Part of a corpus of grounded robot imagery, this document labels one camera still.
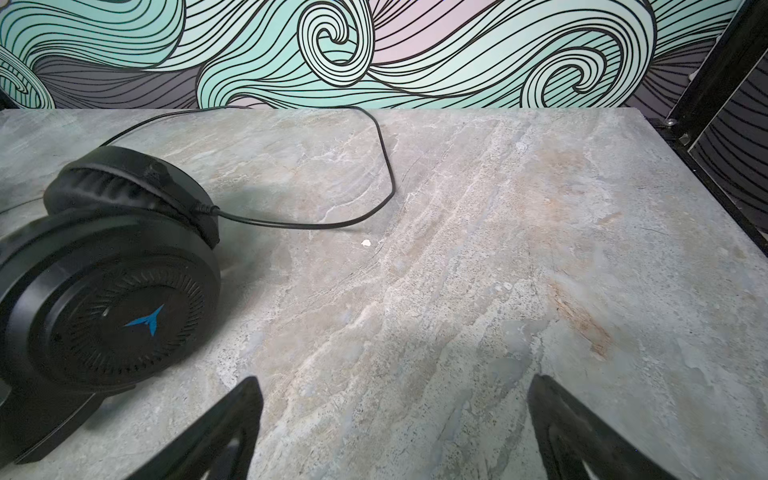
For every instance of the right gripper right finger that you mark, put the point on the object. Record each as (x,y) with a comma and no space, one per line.
(574,443)

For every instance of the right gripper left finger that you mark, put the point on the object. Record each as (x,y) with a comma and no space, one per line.
(218,445)

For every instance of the black gaming headphones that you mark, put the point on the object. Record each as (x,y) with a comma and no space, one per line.
(114,284)

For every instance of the black right rear frame post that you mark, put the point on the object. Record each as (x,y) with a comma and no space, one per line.
(719,126)

